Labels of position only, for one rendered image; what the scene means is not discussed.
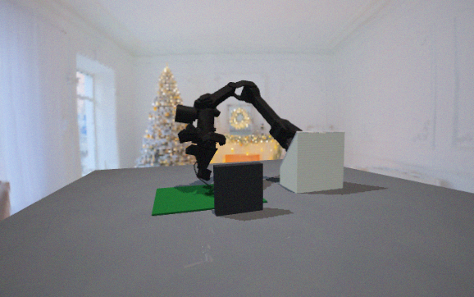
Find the green circuit board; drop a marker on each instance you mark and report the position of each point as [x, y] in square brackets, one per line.
[183, 199]

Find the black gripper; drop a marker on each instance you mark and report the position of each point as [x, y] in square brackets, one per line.
[206, 146]

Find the black fan cable with plug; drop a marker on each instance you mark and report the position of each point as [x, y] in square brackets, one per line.
[204, 175]

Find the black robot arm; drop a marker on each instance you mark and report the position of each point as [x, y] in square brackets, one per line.
[204, 110]

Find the black square panel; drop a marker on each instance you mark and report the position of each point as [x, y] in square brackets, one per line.
[238, 188]

